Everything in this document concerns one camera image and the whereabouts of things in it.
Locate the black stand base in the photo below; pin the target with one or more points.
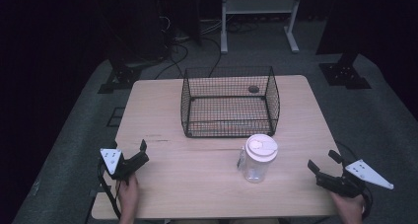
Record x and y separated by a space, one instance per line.
344 74
122 77

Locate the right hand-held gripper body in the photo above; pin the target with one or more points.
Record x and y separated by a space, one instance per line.
348 184

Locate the black rectangular floor frame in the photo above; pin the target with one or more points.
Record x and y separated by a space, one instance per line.
115 117

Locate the small dark round object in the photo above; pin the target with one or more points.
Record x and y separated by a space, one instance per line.
253 89

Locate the white metal stand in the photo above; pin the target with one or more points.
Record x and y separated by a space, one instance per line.
259 6

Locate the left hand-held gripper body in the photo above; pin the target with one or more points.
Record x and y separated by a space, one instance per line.
112 160

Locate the clear plastic jar white lid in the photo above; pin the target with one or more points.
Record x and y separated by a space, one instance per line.
259 151

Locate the person's left hand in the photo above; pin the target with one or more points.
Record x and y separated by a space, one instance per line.
128 196

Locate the person's right hand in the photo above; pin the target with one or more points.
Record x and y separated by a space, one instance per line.
351 209

